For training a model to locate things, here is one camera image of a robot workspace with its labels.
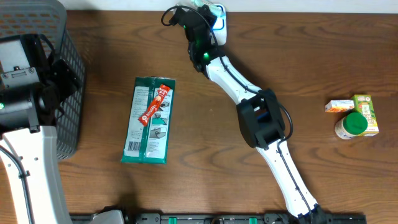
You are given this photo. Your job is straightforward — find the light blue wipes pack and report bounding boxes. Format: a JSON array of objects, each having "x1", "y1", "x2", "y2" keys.
[{"x1": 191, "y1": 0, "x2": 225, "y2": 17}]

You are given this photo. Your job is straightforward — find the red Nescafe coffee stick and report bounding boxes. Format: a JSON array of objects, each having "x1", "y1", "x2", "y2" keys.
[{"x1": 138, "y1": 84, "x2": 171, "y2": 126}]

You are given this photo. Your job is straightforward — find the green white package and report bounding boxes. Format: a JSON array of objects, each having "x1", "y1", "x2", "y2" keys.
[{"x1": 121, "y1": 77, "x2": 176, "y2": 164}]

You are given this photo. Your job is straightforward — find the orange snack packet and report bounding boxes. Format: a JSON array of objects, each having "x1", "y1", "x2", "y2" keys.
[{"x1": 325, "y1": 100, "x2": 354, "y2": 113}]

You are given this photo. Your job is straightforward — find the green tea carton box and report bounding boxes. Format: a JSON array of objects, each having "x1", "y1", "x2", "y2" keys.
[{"x1": 351, "y1": 95, "x2": 379, "y2": 137}]

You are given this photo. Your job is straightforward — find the green lid jar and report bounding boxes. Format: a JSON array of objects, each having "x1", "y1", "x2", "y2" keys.
[{"x1": 335, "y1": 112, "x2": 368, "y2": 140}]

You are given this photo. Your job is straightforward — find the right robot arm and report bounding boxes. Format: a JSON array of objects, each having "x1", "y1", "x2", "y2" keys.
[{"x1": 174, "y1": 6, "x2": 327, "y2": 223}]

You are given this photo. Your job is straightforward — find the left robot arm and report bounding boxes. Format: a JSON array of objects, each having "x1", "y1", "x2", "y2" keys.
[{"x1": 1, "y1": 34, "x2": 83, "y2": 223}]

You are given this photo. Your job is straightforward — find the grey plastic mesh basket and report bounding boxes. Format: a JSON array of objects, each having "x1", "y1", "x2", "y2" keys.
[{"x1": 1, "y1": 0, "x2": 86, "y2": 160}]

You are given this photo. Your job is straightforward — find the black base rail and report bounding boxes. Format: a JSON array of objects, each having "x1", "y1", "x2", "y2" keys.
[{"x1": 70, "y1": 212, "x2": 366, "y2": 224}]

